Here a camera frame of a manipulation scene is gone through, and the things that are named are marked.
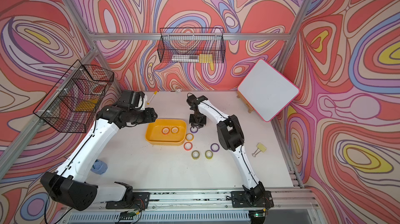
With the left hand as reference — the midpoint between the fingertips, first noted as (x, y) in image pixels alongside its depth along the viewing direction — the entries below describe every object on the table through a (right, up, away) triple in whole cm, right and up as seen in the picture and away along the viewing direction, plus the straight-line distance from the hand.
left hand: (154, 116), depth 77 cm
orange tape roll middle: (+16, -15, +20) cm, 29 cm away
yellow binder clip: (+59, -20, +14) cm, 63 cm away
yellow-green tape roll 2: (+28, -23, +12) cm, 38 cm away
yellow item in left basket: (-31, +5, -5) cm, 31 cm away
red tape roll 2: (+15, -19, +15) cm, 29 cm away
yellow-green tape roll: (+20, -23, +12) cm, 33 cm away
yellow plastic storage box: (-6, -14, +19) cm, 24 cm away
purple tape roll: (+19, -11, +22) cm, 31 cm away
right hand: (+21, -10, +21) cm, 31 cm away
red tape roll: (+1, -11, +21) cm, 24 cm away
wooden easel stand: (+55, +6, +29) cm, 63 cm away
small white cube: (+6, +17, +42) cm, 46 cm away
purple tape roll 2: (+31, -20, +14) cm, 40 cm away
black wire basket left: (-39, +6, -3) cm, 40 cm away
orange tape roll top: (+6, -10, +22) cm, 25 cm away
